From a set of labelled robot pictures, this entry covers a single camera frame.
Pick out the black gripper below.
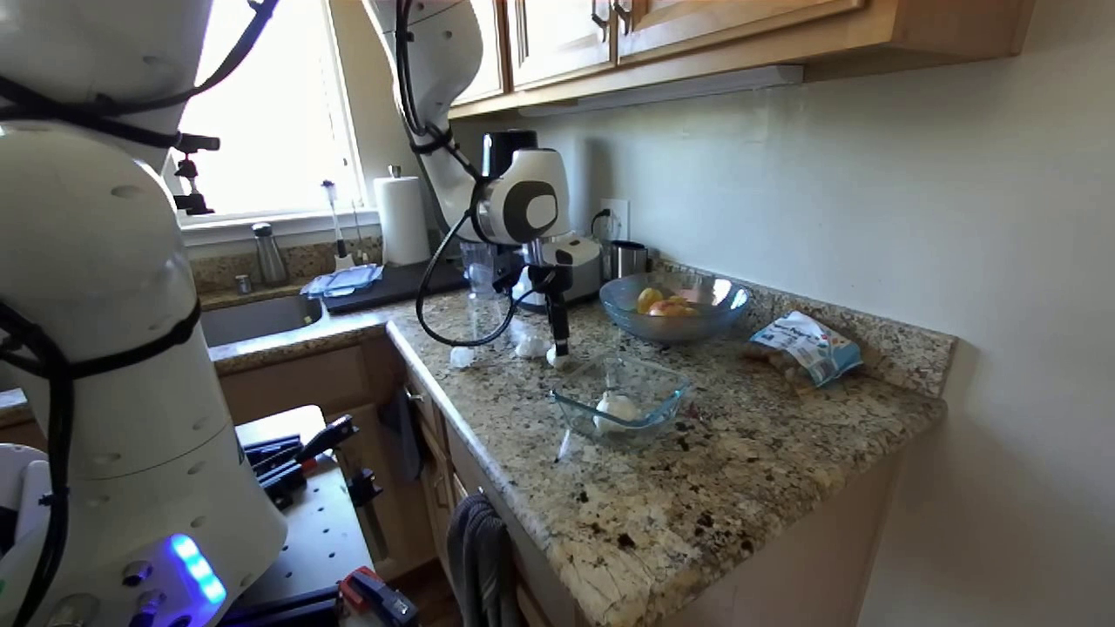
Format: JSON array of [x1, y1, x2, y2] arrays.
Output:
[[525, 243, 571, 362]]

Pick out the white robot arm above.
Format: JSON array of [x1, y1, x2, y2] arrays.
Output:
[[0, 0, 286, 627]]

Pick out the clear glass container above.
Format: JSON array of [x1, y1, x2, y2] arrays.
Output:
[[545, 359, 694, 443]]

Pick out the silver food processor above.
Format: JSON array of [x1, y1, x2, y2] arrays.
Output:
[[558, 236, 603, 304]]

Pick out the clear water bottle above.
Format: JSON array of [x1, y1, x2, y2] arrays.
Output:
[[464, 243, 509, 352]]

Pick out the orange fruits in bowl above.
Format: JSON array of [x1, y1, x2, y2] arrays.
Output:
[[635, 284, 698, 320]]

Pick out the glass fruit bowl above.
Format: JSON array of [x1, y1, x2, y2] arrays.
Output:
[[600, 276, 751, 344]]

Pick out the black soda maker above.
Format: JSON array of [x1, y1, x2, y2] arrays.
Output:
[[482, 127, 537, 177]]

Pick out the white paper towel roll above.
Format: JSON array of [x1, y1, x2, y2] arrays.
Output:
[[378, 175, 429, 265]]

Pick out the black dish drying mat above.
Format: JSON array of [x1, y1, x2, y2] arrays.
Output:
[[322, 265, 467, 312]]

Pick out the wooden upper cabinets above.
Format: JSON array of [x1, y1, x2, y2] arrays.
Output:
[[449, 0, 1036, 118]]

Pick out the grey hanging towel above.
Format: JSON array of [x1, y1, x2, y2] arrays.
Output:
[[448, 492, 524, 627]]

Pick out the blue white snack bag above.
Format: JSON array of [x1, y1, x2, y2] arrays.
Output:
[[754, 311, 866, 386]]

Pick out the kitchen sink faucet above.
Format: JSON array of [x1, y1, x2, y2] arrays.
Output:
[[252, 224, 291, 284]]

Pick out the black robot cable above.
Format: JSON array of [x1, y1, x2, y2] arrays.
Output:
[[395, 0, 552, 352]]

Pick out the white wall outlet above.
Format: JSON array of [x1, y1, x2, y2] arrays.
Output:
[[600, 199, 630, 240]]

